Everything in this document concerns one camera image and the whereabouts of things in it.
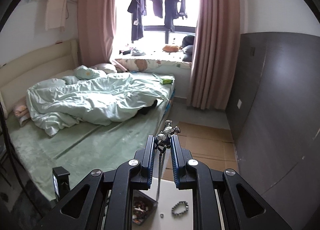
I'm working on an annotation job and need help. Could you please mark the silver charm chain bracelet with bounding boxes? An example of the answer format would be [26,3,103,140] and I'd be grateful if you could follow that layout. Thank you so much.
[153,119,181,203]

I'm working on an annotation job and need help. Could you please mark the black jewelry box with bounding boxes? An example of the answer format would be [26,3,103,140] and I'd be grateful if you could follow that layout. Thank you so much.
[132,190,158,226]

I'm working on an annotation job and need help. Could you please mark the pile of mixed jewelry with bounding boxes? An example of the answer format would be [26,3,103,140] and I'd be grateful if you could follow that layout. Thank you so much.
[132,199,149,224]

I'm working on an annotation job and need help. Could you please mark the cardboard floor sheets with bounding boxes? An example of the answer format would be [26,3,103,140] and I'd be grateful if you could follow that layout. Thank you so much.
[177,122,239,171]

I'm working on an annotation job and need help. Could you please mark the bed with green sheet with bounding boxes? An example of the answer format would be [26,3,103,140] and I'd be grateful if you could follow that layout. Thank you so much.
[4,66,176,202]

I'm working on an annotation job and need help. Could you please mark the black garment on bed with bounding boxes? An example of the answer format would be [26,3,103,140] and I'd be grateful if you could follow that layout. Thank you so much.
[136,99,157,115]

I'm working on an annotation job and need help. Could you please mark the light green duvet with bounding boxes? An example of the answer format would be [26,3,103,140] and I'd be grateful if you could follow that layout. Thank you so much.
[26,73,174,137]

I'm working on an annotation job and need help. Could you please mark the pink pillow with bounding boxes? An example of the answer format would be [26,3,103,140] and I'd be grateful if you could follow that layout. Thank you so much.
[13,96,30,127]

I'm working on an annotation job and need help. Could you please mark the green tissue box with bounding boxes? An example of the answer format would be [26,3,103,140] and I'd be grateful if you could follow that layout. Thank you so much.
[159,75,175,85]

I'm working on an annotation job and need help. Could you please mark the green patterned pillow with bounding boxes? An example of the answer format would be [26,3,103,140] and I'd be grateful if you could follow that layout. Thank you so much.
[73,66,107,80]

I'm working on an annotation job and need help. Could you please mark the right pink curtain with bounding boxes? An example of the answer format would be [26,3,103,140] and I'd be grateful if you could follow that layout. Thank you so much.
[187,0,240,110]

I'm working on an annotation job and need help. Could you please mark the pink curtain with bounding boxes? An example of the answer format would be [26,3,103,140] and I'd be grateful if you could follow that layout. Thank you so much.
[187,0,240,110]
[78,0,116,67]

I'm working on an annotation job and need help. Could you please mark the orange plush toy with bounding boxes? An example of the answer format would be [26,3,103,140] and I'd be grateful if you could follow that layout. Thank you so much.
[162,45,180,53]

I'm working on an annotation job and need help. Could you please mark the beige padded headboard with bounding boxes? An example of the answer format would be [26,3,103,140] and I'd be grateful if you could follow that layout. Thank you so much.
[1,40,79,118]

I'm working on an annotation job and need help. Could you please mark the dark cushions on sill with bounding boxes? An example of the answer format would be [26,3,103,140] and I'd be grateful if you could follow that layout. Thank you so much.
[181,35,195,62]

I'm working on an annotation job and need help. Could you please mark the dark clothes hanging at window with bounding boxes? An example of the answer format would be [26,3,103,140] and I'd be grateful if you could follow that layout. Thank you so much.
[127,0,188,41]

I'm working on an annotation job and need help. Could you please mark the left pink curtain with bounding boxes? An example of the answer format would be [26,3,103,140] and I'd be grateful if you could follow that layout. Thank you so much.
[78,0,116,67]

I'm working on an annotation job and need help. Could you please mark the beige hanging towel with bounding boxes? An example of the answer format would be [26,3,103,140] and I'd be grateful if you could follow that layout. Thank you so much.
[45,0,67,31]

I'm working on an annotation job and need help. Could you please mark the dark bead bracelet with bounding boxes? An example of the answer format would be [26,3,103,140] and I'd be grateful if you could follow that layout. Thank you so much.
[171,200,190,218]

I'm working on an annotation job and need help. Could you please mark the white wall socket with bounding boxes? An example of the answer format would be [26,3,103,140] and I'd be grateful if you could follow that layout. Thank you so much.
[237,99,242,109]

